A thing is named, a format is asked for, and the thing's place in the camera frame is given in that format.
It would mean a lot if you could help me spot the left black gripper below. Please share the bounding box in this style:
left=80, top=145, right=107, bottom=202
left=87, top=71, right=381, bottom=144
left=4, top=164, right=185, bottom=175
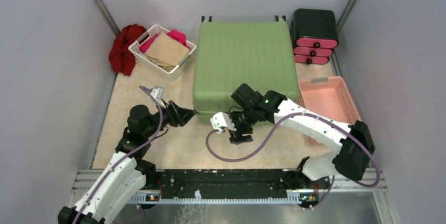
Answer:
left=144, top=99, right=197, bottom=139

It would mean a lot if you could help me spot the green hard-shell suitcase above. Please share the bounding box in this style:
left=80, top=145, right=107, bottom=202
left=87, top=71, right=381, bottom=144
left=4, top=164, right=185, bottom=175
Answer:
left=192, top=18, right=300, bottom=124

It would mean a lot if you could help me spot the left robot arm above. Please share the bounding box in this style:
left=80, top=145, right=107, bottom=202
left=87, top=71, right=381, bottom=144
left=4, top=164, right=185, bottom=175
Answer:
left=57, top=101, right=196, bottom=223

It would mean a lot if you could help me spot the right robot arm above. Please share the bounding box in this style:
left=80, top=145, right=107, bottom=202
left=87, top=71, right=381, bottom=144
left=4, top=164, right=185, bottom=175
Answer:
left=213, top=84, right=375, bottom=188

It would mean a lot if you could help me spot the tan folded cloth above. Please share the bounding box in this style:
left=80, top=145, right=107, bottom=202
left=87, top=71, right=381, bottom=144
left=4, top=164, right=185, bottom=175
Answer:
left=144, top=33, right=190, bottom=72

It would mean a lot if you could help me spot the white plastic basket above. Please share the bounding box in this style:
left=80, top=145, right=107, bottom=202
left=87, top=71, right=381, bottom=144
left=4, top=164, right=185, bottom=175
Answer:
left=128, top=25, right=197, bottom=80

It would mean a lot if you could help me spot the pink folded cloth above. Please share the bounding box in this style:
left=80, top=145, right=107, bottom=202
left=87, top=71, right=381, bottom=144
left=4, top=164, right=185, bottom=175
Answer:
left=139, top=29, right=190, bottom=53

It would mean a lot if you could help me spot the red cloth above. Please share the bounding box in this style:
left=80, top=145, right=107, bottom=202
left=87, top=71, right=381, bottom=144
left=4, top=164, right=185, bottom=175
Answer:
left=108, top=24, right=147, bottom=76

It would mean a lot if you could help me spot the pink plastic basket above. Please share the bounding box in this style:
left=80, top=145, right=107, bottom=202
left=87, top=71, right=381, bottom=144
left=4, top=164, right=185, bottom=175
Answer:
left=298, top=76, right=361, bottom=124

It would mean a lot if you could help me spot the black pink drawer cabinet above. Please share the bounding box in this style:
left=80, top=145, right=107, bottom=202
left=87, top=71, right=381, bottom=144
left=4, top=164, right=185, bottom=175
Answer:
left=289, top=8, right=339, bottom=65

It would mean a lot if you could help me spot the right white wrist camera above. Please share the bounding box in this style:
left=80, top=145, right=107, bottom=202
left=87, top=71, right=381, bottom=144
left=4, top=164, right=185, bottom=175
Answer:
left=210, top=112, right=234, bottom=134

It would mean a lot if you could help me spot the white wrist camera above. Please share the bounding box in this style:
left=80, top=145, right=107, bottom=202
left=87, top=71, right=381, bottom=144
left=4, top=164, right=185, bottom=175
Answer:
left=150, top=86, right=165, bottom=100
left=210, top=112, right=234, bottom=134

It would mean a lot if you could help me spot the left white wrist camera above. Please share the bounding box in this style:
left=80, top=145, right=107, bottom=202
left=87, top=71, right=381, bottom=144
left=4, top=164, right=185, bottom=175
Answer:
left=150, top=86, right=165, bottom=100

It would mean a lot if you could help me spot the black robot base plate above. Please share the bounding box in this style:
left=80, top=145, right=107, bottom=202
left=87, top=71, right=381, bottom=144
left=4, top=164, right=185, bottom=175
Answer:
left=145, top=169, right=330, bottom=199

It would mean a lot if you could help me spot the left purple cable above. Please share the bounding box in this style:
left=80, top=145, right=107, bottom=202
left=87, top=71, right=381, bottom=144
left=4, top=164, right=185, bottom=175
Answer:
left=71, top=85, right=165, bottom=224

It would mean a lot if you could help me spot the aluminium frame rail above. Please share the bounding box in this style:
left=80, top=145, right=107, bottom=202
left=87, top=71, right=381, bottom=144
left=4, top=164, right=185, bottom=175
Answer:
left=68, top=168, right=388, bottom=206

